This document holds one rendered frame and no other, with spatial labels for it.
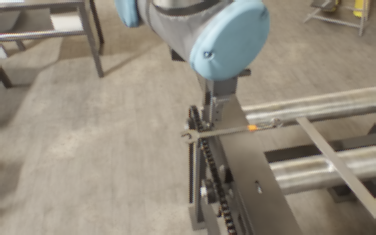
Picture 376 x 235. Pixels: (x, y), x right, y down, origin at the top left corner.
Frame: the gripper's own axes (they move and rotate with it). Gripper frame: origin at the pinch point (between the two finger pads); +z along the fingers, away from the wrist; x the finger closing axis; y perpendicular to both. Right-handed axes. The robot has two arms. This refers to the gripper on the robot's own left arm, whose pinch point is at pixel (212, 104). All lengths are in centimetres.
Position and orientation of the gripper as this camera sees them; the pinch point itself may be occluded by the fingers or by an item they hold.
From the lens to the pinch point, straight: 64.3
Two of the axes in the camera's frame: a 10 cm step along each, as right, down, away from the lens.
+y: 9.8, -1.4, 1.3
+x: -1.9, -7.0, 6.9
